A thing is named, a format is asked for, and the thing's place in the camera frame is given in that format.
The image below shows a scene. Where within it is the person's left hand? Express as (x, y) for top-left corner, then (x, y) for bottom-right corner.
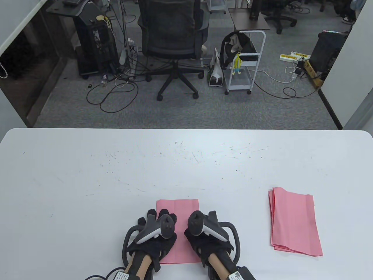
(128, 209), (177, 272)

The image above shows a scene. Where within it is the person's right hand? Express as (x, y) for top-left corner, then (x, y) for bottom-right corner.
(184, 229), (235, 267)

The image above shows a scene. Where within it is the pink cloth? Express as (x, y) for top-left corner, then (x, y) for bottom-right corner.
(156, 199), (201, 264)
(268, 190), (321, 256)
(271, 187), (323, 256)

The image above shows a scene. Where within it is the person's left forearm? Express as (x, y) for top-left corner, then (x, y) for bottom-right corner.
(124, 251), (153, 276)

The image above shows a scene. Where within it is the person's right forearm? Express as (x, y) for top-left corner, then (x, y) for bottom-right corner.
(208, 252), (236, 279)

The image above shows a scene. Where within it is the black white handheld controller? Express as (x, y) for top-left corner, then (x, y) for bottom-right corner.
(187, 211), (241, 263)
(122, 213), (175, 264)

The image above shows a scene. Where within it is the white rolling cart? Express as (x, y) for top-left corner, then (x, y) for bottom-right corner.
(224, 30), (266, 95)

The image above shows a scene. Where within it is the white tote bag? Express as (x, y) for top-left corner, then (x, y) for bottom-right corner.
(207, 47), (224, 87)

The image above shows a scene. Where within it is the yellow toy figure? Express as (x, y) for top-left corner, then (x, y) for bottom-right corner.
(232, 52), (243, 76)

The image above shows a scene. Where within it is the long white power strip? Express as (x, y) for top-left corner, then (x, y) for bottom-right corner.
(119, 38), (138, 81)

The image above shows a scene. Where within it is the black bag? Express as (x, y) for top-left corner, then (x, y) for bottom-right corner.
(219, 32), (258, 70)

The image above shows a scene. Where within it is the black computer tower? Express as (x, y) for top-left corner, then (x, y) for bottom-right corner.
(73, 13), (121, 80)

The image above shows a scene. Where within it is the black mesh office chair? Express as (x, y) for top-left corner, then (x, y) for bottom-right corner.
(138, 0), (210, 102)

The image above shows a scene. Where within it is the brown side table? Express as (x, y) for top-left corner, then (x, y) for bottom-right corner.
(228, 8), (271, 32)

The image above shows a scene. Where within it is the black lit computer case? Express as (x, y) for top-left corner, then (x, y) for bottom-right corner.
(309, 30), (349, 73)

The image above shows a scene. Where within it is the small cream gadget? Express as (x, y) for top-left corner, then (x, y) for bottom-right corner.
(96, 15), (112, 29)

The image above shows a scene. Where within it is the black swivel chair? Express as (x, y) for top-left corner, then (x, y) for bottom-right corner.
(261, 0), (298, 34)

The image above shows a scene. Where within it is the black bottle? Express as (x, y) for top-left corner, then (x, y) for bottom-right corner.
(249, 0), (261, 20)

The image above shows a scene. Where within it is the dark wooden desk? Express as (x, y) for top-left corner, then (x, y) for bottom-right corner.
(46, 0), (94, 18)

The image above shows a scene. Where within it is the black wrist module cable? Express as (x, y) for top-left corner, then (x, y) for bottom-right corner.
(85, 268), (117, 280)

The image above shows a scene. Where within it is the looped black floor cable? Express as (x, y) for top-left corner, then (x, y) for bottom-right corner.
(86, 80), (139, 113)

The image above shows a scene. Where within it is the thin black floor cable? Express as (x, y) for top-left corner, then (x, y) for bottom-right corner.
(254, 81), (319, 99)

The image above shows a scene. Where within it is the white floor cable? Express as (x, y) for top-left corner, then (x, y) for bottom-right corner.
(256, 66), (303, 84)

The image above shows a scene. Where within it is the tangle of black cables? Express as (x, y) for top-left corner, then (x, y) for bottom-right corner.
(99, 0), (152, 83)

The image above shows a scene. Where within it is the small white wire cart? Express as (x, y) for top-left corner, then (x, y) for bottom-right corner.
(208, 0), (227, 14)

